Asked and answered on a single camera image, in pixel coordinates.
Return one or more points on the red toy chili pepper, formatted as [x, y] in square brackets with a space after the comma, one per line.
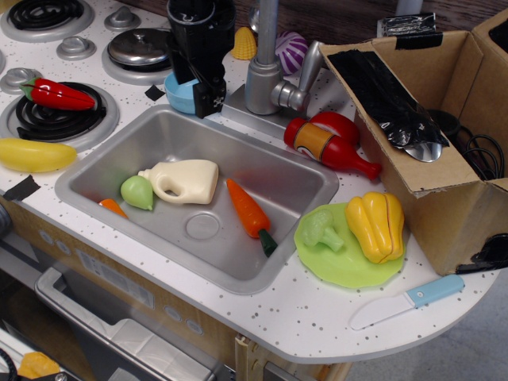
[53, 95]

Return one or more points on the grey stove knob left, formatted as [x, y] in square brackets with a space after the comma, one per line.
[14, 77]

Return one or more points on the light blue plastic bowl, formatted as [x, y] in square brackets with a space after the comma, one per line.
[180, 96]

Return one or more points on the red toy ketchup bottle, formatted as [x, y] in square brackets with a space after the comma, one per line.
[327, 148]

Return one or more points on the black tape piece counter edge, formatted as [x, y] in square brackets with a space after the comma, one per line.
[22, 190]

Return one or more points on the silver toy faucet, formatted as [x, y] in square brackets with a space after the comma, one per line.
[267, 102]

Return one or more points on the orange toy carrot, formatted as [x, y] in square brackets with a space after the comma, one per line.
[252, 217]

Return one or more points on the silver pot lid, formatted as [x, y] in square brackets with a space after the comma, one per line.
[140, 47]

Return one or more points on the stove burner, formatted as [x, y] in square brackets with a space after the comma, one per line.
[80, 129]
[33, 21]

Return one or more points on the yellow toy bell pepper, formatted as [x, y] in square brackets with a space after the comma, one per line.
[377, 221]

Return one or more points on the cream toy detergent jug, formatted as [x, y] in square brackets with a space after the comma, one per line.
[184, 182]

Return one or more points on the toy knife blue handle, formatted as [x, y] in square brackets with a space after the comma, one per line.
[382, 309]

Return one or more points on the grey stove knob middle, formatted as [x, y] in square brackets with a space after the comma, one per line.
[75, 48]

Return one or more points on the purple white striped ball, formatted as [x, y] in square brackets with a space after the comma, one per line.
[291, 49]

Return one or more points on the grey stove knob top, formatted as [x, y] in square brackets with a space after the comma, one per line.
[122, 20]

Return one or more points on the stainless steel sink basin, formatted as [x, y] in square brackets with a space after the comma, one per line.
[209, 240]

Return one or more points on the light green toy pear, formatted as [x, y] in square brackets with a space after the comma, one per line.
[137, 191]

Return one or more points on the grey oven door handle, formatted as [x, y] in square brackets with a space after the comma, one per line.
[119, 342]

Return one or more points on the yellow object bottom left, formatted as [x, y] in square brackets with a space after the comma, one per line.
[36, 364]

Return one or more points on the black tape piece by sink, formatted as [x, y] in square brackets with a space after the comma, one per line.
[154, 93]

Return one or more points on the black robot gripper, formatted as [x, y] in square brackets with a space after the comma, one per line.
[202, 32]

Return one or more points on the cardboard box with black tape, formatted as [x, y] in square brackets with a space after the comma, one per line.
[458, 217]

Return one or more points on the small orange toy piece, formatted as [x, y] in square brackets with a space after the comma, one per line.
[113, 206]

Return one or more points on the metal spoon in box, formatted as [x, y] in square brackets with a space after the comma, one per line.
[426, 152]

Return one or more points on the grey stove knob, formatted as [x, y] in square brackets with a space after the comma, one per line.
[75, 48]
[122, 20]
[14, 77]

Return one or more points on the front left stove burner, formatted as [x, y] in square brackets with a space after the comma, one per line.
[80, 129]

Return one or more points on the yellow toy banana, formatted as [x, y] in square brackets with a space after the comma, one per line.
[34, 156]

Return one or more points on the yellow toy corn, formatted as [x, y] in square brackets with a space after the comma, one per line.
[245, 46]

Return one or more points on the light green plastic plate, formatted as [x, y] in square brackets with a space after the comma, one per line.
[347, 267]

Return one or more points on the back left stove burner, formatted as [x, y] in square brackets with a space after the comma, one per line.
[33, 21]

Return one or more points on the green toy broccoli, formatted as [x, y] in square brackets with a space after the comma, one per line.
[318, 228]

